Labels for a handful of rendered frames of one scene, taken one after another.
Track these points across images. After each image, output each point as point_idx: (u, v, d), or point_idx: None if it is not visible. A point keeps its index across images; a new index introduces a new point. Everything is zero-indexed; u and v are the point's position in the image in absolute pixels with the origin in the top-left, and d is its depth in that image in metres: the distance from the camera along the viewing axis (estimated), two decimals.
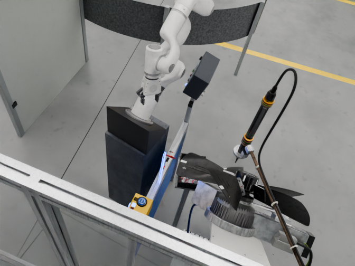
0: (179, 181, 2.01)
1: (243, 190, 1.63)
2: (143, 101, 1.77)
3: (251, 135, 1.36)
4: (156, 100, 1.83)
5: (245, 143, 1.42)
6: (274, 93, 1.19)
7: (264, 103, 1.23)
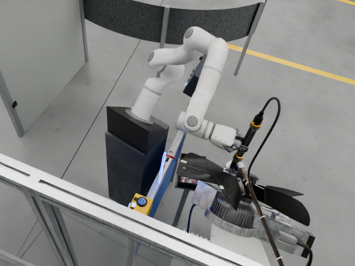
0: (179, 181, 2.01)
1: (243, 190, 1.63)
2: None
3: (242, 152, 1.48)
4: (246, 149, 1.45)
5: (236, 160, 1.54)
6: (261, 117, 1.30)
7: (252, 125, 1.34)
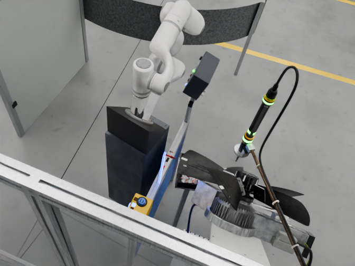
0: (179, 181, 2.01)
1: (243, 190, 1.63)
2: None
3: (252, 133, 1.36)
4: (139, 115, 1.59)
5: (246, 141, 1.42)
6: (275, 91, 1.18)
7: (265, 101, 1.22)
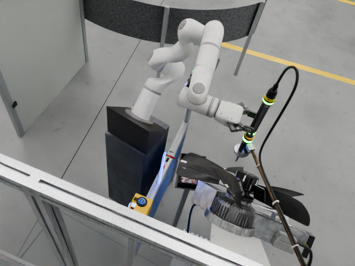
0: (179, 181, 2.01)
1: None
2: (250, 115, 1.39)
3: (252, 133, 1.36)
4: (251, 130, 1.32)
5: (246, 141, 1.42)
6: (275, 91, 1.18)
7: (265, 101, 1.22)
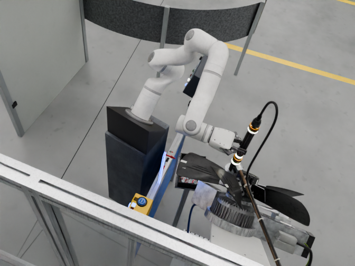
0: (179, 181, 2.01)
1: None
2: None
3: (241, 154, 1.50)
4: (245, 151, 1.47)
5: (235, 162, 1.55)
6: (259, 121, 1.32)
7: (250, 129, 1.35)
